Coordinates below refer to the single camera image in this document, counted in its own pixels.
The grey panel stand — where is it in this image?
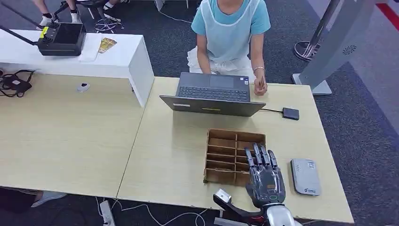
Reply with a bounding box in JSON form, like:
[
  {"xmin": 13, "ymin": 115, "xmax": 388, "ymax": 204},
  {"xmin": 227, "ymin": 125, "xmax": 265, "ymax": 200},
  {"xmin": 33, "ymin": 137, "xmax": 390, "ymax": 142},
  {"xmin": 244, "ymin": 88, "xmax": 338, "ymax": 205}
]
[{"xmin": 291, "ymin": 0, "xmax": 378, "ymax": 96}]

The person's left hand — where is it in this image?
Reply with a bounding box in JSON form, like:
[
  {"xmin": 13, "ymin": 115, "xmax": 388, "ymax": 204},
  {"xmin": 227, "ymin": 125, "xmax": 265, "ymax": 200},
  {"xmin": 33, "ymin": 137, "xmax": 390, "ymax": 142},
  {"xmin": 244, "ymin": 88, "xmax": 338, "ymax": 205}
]
[{"xmin": 253, "ymin": 68, "xmax": 268, "ymax": 96}]

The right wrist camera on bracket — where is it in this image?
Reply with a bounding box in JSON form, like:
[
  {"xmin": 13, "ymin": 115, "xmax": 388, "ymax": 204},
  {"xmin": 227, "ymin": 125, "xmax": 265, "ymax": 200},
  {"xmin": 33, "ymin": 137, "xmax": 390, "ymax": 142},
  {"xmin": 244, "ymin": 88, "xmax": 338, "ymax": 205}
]
[{"xmin": 213, "ymin": 188, "xmax": 266, "ymax": 224}]

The white bench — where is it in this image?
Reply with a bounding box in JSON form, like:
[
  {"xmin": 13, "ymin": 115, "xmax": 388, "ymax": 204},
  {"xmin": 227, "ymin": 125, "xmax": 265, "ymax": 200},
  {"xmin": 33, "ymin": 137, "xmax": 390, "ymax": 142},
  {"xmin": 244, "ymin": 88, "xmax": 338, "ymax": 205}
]
[{"xmin": 0, "ymin": 29, "xmax": 156, "ymax": 108}]

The black rod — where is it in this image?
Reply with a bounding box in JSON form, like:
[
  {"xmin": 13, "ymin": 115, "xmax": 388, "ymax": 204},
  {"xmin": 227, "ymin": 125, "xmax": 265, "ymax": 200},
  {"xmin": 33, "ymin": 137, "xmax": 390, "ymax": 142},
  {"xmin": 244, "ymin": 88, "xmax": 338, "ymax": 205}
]
[
  {"xmin": 0, "ymin": 24, "xmax": 39, "ymax": 47},
  {"xmin": 0, "ymin": 1, "xmax": 43, "ymax": 29}
]

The white floor cable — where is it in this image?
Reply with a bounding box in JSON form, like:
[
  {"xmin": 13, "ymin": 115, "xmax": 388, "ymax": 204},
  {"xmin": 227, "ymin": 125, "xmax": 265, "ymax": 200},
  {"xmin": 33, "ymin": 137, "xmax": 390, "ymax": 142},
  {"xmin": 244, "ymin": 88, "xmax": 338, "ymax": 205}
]
[{"xmin": 154, "ymin": 0, "xmax": 192, "ymax": 24}]

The dark grey laptop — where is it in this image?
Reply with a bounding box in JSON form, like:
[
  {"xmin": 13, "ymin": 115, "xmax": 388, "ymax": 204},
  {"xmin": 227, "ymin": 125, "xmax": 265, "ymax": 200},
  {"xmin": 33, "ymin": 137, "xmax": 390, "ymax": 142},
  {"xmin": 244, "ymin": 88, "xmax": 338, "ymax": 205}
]
[{"xmin": 159, "ymin": 72, "xmax": 267, "ymax": 118}]

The yellow packet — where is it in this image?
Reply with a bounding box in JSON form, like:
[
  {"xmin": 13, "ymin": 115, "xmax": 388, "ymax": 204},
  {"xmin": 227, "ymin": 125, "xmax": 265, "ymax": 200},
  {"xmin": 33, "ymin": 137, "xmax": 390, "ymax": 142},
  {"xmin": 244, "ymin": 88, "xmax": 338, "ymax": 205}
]
[{"xmin": 98, "ymin": 37, "xmax": 118, "ymax": 54}]

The grey metal bar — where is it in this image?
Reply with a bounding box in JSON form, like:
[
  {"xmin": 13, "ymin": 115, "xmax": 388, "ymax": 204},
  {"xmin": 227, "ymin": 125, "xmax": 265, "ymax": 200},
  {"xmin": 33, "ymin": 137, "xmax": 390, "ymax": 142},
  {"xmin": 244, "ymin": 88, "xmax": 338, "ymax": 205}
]
[{"xmin": 213, "ymin": 217, "xmax": 251, "ymax": 226}]

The standing person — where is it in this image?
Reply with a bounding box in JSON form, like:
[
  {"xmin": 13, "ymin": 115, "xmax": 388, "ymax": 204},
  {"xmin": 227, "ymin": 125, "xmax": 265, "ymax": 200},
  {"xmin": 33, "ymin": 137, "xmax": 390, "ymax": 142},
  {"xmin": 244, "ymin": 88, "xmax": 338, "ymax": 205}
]
[{"xmin": 32, "ymin": 0, "xmax": 83, "ymax": 27}]

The black strap bundle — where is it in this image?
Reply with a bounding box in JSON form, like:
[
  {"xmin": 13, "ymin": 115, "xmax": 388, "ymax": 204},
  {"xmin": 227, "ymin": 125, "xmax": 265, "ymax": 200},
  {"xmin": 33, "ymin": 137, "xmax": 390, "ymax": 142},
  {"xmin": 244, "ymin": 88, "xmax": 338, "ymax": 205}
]
[{"xmin": 0, "ymin": 69, "xmax": 35, "ymax": 98}]

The black control box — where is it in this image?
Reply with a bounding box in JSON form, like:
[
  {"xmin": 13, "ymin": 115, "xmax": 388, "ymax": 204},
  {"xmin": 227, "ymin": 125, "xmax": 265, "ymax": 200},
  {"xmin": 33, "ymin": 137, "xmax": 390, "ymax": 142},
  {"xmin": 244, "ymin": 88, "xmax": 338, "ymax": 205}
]
[{"xmin": 37, "ymin": 21, "xmax": 87, "ymax": 57}]

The white cable under table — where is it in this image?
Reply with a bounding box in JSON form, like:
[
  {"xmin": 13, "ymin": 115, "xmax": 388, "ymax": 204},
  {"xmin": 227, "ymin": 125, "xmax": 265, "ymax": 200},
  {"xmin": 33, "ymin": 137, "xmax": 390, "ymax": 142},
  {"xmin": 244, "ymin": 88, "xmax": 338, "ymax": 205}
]
[{"xmin": 94, "ymin": 197, "xmax": 209, "ymax": 226}]

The white power strip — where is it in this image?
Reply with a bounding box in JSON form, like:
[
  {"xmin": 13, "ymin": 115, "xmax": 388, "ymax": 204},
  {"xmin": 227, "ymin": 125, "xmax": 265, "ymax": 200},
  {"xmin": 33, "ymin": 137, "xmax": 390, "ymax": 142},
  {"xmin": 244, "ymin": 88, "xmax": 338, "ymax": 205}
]
[{"xmin": 99, "ymin": 200, "xmax": 116, "ymax": 226}]

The black usb hub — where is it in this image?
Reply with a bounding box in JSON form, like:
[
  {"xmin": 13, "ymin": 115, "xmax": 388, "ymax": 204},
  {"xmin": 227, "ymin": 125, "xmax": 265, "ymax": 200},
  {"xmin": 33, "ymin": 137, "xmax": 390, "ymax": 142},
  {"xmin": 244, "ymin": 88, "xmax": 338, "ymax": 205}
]
[{"xmin": 282, "ymin": 107, "xmax": 300, "ymax": 121}]

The wooden compartment box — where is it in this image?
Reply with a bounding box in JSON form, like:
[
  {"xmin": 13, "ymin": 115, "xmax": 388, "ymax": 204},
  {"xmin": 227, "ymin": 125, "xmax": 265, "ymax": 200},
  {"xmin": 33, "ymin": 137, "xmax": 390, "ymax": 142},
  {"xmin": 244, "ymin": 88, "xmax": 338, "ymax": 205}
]
[{"xmin": 203, "ymin": 128, "xmax": 267, "ymax": 187}]

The seated person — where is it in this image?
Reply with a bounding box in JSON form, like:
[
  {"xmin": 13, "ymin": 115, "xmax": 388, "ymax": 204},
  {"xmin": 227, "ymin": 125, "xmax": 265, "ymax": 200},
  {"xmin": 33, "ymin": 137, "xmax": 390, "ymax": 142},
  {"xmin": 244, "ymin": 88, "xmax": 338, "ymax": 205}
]
[{"xmin": 186, "ymin": 0, "xmax": 271, "ymax": 96}]

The dark pole with round base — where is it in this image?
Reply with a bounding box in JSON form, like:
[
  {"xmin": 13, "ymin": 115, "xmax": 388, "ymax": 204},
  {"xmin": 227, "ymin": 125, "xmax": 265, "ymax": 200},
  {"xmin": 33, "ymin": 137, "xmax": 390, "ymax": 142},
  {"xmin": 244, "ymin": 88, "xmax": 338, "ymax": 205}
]
[{"xmin": 293, "ymin": 0, "xmax": 341, "ymax": 62}]

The office chair base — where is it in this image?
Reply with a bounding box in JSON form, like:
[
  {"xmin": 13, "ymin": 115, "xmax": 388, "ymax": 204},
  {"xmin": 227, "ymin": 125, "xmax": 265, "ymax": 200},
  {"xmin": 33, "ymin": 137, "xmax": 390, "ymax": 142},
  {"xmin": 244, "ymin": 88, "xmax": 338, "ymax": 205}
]
[{"xmin": 53, "ymin": 0, "xmax": 125, "ymax": 34}]

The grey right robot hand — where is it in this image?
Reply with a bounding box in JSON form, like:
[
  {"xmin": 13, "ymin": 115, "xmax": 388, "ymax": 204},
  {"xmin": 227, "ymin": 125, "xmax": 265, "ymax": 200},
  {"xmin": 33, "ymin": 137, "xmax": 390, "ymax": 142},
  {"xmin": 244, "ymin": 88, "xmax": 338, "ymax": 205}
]
[{"xmin": 244, "ymin": 143, "xmax": 287, "ymax": 209}]

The red floor tape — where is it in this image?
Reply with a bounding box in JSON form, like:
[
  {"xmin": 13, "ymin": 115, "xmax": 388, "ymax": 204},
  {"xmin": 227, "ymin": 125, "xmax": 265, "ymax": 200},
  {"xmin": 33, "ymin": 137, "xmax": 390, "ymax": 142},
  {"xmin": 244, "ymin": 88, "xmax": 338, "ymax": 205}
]
[{"xmin": 375, "ymin": 2, "xmax": 399, "ymax": 32}]

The white shoe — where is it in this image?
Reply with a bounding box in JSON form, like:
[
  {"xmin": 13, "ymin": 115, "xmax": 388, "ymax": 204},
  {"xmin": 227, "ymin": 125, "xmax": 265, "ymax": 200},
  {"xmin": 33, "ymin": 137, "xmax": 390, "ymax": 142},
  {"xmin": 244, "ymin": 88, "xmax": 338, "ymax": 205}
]
[{"xmin": 31, "ymin": 190, "xmax": 67, "ymax": 209}]

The flat grey device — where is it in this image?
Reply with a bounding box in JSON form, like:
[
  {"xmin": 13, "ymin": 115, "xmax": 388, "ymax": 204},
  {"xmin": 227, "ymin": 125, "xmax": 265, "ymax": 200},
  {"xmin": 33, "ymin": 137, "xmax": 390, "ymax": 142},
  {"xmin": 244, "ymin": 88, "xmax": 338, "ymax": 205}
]
[{"xmin": 290, "ymin": 158, "xmax": 322, "ymax": 197}]

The white paper sheet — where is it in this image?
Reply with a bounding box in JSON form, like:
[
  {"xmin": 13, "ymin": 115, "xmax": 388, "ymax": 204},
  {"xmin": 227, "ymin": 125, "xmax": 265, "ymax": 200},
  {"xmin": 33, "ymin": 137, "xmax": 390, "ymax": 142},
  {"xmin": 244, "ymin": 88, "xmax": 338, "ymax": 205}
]
[{"xmin": 77, "ymin": 39, "xmax": 102, "ymax": 63}]

